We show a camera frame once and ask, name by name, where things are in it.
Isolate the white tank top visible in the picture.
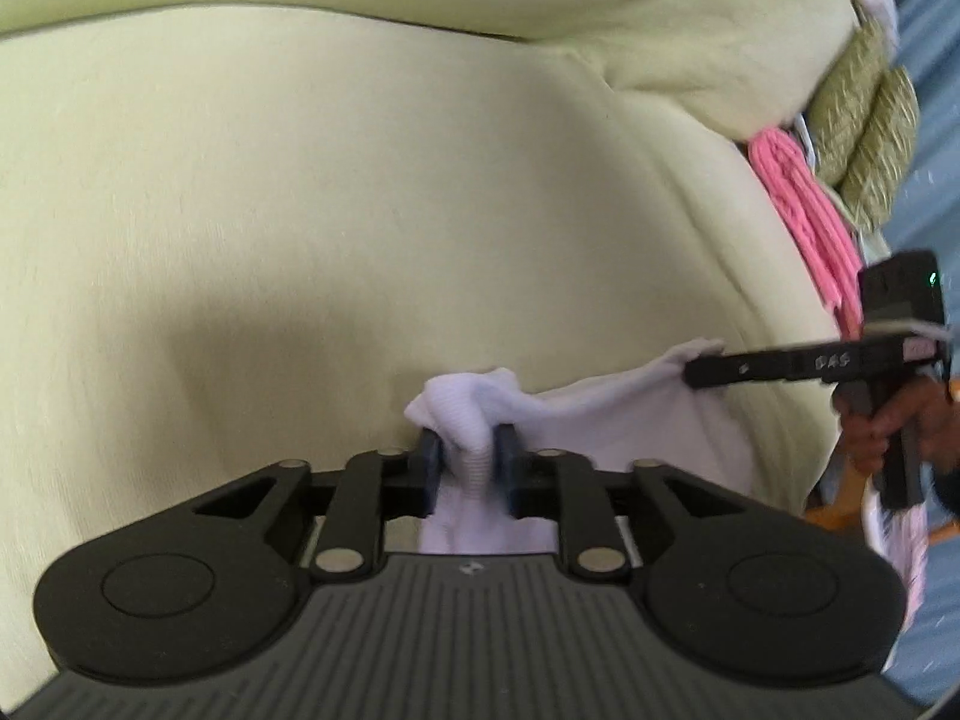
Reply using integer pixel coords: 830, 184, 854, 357
405, 337, 760, 557

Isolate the person's right hand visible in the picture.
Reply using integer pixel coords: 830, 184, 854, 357
832, 373, 960, 475

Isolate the olive green folded cloth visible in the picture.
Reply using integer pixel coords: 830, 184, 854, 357
838, 66, 922, 235
808, 19, 891, 187

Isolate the wooden frame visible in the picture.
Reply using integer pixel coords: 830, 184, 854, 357
806, 456, 887, 535

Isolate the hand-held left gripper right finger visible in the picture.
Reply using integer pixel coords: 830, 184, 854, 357
491, 424, 752, 581

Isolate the pink folded cloth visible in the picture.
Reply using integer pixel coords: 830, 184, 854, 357
748, 127, 865, 340

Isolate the white fringed cloth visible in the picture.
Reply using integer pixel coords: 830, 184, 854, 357
861, 476, 932, 635

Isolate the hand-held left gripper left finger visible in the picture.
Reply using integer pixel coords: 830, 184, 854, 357
193, 427, 451, 581

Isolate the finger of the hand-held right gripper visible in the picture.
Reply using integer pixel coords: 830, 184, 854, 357
684, 343, 863, 390

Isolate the light green sofa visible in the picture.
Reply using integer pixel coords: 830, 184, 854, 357
0, 0, 863, 691

